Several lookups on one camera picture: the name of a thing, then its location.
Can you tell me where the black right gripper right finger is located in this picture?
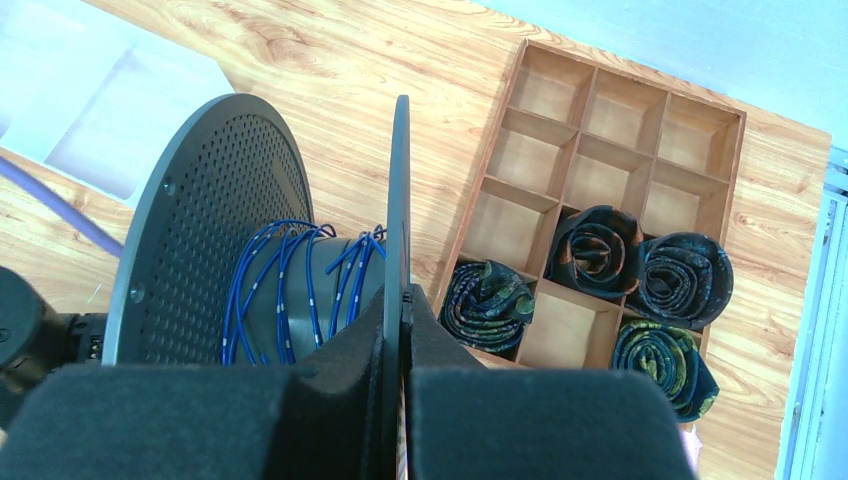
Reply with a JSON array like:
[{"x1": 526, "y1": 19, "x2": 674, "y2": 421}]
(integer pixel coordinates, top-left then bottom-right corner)
[{"x1": 403, "y1": 286, "x2": 694, "y2": 479}]

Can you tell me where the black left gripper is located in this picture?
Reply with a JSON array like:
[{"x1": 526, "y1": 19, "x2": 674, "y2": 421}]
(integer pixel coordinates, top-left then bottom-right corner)
[{"x1": 1, "y1": 267, "x2": 107, "y2": 431}]

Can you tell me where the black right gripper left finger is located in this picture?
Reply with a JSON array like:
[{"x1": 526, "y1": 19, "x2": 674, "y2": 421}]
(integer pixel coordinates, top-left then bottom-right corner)
[{"x1": 1, "y1": 293, "x2": 384, "y2": 479}]

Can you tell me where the thin blue cable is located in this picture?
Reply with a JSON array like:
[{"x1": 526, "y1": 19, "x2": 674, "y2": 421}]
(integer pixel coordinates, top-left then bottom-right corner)
[{"x1": 220, "y1": 220, "x2": 389, "y2": 367}]

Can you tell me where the dark grey filament spool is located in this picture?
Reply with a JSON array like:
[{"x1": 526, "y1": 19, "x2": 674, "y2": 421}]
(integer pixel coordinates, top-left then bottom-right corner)
[{"x1": 102, "y1": 94, "x2": 413, "y2": 479}]

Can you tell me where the clear plastic divided tray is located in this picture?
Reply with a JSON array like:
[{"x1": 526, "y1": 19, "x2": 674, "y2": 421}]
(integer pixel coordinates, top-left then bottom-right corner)
[{"x1": 1, "y1": 1, "x2": 232, "y2": 206}]

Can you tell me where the wooden compartment organizer tray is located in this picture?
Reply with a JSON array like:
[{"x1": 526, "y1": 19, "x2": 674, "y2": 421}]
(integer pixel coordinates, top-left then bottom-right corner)
[{"x1": 430, "y1": 38, "x2": 749, "y2": 439}]

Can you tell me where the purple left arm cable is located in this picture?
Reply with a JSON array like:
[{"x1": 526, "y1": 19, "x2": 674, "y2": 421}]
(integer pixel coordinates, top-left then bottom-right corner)
[{"x1": 0, "y1": 155, "x2": 127, "y2": 261}]

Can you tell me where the aluminium corner frame post right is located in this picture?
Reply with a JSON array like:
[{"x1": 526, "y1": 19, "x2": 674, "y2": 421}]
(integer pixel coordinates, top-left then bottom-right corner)
[{"x1": 774, "y1": 147, "x2": 847, "y2": 479}]

